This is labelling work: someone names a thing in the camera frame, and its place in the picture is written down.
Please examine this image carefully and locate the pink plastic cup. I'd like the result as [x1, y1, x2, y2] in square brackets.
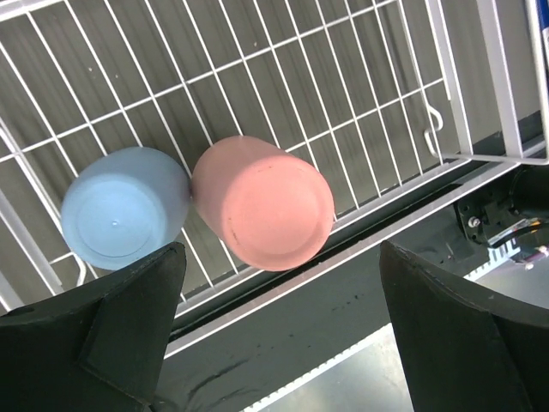
[191, 136, 335, 271]

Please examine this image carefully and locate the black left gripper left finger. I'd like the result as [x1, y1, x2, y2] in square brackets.
[1, 242, 186, 411]

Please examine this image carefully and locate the blue plastic cup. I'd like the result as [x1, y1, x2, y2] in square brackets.
[61, 147, 190, 270]

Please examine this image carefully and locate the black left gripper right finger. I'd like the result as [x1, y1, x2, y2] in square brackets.
[379, 241, 548, 411]

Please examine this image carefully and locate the white wire dish rack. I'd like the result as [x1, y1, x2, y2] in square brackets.
[0, 0, 549, 361]

